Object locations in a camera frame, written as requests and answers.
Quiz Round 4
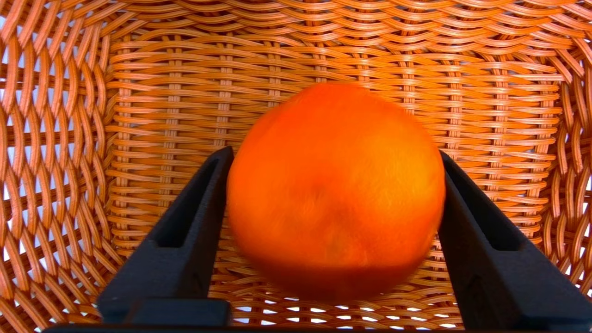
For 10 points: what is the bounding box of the orange fruit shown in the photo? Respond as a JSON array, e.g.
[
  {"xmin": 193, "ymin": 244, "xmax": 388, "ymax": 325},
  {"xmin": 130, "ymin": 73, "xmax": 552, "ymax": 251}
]
[{"xmin": 226, "ymin": 82, "xmax": 446, "ymax": 300}]

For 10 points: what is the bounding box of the tan wicker basket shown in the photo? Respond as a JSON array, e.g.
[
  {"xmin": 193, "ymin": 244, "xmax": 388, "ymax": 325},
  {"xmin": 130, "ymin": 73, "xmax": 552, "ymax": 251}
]
[{"xmin": 0, "ymin": 0, "xmax": 592, "ymax": 331}]

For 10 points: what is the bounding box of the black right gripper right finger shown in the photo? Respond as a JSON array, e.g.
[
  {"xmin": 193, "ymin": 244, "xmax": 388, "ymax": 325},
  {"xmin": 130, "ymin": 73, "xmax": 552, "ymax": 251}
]
[{"xmin": 436, "ymin": 151, "xmax": 592, "ymax": 331}]

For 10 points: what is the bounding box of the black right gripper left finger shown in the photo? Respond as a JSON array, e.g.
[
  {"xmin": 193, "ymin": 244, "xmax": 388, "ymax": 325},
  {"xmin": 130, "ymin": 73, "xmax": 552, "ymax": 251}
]
[{"xmin": 97, "ymin": 146, "xmax": 234, "ymax": 326}]

